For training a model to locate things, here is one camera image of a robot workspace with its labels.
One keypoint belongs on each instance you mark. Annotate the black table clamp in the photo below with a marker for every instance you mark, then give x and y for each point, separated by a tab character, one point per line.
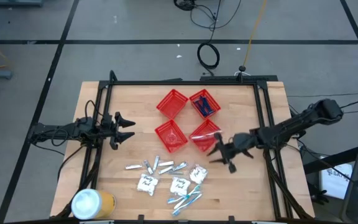
231	219
140	218

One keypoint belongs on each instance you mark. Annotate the clear vanity pack bag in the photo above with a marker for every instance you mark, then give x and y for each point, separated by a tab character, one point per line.
197	175
180	186
147	184

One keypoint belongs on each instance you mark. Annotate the red slotted plastic basket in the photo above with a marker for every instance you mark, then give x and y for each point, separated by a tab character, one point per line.
172	104
202	145
166	132
217	109

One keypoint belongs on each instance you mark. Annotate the white printed box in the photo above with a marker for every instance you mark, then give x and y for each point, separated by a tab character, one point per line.
334	182

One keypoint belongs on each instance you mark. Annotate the silver metal bracket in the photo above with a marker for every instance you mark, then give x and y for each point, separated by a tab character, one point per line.
96	222
269	222

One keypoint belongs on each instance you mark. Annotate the yellow canister white lid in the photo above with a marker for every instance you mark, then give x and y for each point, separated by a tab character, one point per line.
87	204

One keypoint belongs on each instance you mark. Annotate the black claw fixture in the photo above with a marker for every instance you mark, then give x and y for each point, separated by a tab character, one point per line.
320	196

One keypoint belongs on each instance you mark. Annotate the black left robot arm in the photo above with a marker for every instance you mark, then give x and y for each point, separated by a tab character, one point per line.
57	130

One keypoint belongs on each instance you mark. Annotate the silver metal nail clipper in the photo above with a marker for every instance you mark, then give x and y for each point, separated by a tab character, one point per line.
166	163
166	170
156	163
176	173
148	167
180	166
134	167

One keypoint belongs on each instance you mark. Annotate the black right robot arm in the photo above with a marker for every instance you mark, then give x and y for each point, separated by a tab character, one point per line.
291	127

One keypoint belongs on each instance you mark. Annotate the black aluminium rig frame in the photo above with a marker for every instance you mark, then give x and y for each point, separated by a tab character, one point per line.
182	83

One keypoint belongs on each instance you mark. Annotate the red toothbrush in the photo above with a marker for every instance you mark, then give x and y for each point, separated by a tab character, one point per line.
207	135

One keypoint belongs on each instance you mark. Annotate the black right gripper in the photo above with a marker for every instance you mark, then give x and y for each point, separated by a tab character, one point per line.
244	143

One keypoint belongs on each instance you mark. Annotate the black metal beam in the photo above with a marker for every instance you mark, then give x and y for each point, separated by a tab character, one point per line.
334	159

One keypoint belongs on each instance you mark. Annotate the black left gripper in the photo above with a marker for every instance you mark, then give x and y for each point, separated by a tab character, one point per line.
109	130

